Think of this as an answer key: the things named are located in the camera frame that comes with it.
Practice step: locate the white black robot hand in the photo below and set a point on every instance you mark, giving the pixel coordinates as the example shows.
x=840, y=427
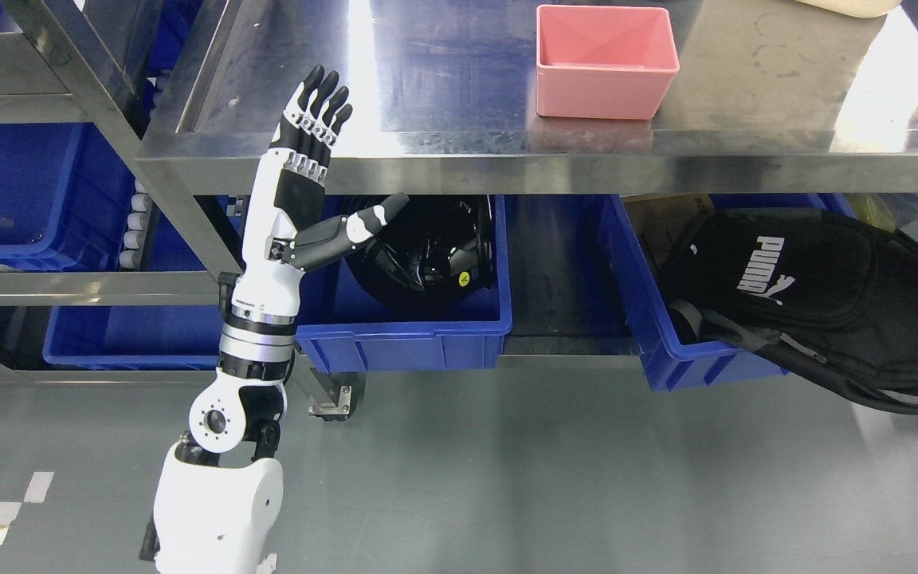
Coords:
x=282, y=203

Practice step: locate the pink plastic storage box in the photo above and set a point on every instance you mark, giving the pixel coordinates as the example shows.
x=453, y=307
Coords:
x=608, y=62

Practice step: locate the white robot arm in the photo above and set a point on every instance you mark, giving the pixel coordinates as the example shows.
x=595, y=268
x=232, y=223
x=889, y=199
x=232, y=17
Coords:
x=221, y=486

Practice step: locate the steel shelf rack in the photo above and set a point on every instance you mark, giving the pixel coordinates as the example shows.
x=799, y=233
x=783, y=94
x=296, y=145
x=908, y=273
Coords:
x=87, y=62

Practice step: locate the blue bin on left shelf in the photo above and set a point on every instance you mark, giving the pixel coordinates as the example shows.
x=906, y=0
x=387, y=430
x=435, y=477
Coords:
x=64, y=199

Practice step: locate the stainless steel table cart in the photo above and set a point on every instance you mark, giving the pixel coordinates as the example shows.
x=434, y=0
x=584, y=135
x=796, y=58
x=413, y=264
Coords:
x=772, y=98

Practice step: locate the black glossy helmet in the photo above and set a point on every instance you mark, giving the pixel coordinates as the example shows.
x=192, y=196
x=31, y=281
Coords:
x=437, y=252

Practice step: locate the blue bin with helmet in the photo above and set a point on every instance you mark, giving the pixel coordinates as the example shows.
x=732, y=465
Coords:
x=344, y=330

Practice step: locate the lower blue bin left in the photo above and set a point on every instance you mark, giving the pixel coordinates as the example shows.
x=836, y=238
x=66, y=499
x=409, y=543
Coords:
x=135, y=337

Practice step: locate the blue bin with backpack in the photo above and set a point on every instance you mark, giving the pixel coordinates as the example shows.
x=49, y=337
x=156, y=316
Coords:
x=669, y=364

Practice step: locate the black Puma backpack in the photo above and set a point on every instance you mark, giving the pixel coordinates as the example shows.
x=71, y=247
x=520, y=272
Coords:
x=825, y=296

